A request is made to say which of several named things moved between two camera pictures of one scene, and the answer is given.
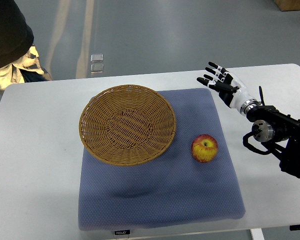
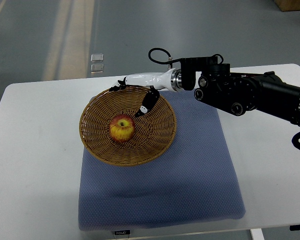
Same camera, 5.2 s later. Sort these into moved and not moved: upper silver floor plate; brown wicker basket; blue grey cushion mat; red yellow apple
Moved: red yellow apple
Not moved: blue grey cushion mat; brown wicker basket; upper silver floor plate
